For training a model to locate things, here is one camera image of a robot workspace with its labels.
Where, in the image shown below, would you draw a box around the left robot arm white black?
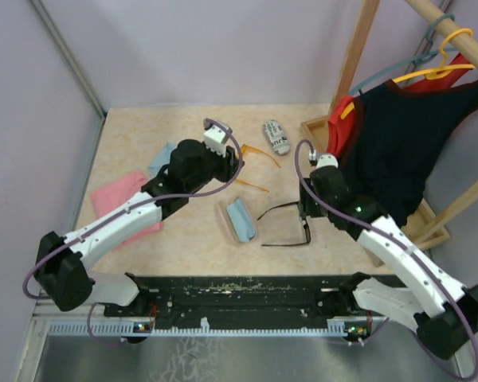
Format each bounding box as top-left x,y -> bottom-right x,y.
33,139 -> 242,316

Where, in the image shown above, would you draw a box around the wooden clothes rack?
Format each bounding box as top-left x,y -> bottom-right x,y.
300,0 -> 478,253

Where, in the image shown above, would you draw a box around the light blue cleaning cloth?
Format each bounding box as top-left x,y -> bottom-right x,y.
226,197 -> 257,243

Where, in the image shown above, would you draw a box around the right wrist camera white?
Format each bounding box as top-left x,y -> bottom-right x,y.
308,150 -> 339,170

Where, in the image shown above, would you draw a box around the navy tank top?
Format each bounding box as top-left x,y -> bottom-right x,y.
340,80 -> 478,227

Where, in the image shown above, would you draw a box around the teal hanger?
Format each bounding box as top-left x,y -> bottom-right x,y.
347,13 -> 455,96

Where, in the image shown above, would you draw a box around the black sunglasses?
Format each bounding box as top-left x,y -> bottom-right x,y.
257,201 -> 311,248

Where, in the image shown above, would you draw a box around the pink folded garment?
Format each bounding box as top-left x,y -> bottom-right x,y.
90,170 -> 163,251

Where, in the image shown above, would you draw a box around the red tank top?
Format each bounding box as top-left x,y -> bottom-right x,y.
326,53 -> 472,158

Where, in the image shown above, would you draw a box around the newspaper print glasses case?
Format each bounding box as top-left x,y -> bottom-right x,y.
262,119 -> 291,156

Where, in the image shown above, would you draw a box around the pink glasses case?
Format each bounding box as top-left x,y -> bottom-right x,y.
217,197 -> 258,244

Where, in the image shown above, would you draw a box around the orange sunglasses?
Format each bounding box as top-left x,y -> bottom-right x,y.
235,144 -> 281,193

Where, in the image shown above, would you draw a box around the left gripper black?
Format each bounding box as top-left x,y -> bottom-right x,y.
186,141 -> 246,193

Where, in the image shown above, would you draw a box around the yellow hanger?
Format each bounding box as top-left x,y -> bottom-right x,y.
340,27 -> 476,119

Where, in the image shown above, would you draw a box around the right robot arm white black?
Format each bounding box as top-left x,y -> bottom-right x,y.
299,166 -> 478,360

